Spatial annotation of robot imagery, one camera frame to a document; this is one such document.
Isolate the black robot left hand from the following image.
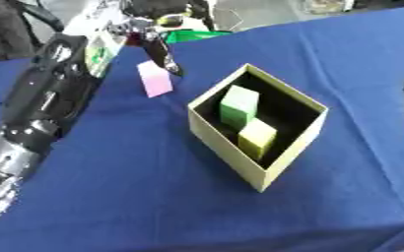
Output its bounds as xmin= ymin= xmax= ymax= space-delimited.
xmin=105 ymin=17 xmax=185 ymax=79

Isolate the pink rectangular block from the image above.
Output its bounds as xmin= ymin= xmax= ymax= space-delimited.
xmin=134 ymin=59 xmax=176 ymax=99

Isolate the tan cardboard box black inside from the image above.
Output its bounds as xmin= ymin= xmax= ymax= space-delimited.
xmin=186 ymin=62 xmax=330 ymax=194

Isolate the green bag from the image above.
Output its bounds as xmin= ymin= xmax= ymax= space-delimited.
xmin=162 ymin=30 xmax=234 ymax=44

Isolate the green cube block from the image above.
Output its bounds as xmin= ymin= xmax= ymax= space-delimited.
xmin=217 ymin=84 xmax=263 ymax=131

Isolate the yellow cube block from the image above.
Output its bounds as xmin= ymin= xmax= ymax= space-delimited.
xmin=236 ymin=117 xmax=280 ymax=161

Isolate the black chair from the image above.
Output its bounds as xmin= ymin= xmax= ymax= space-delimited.
xmin=0 ymin=0 xmax=66 ymax=64

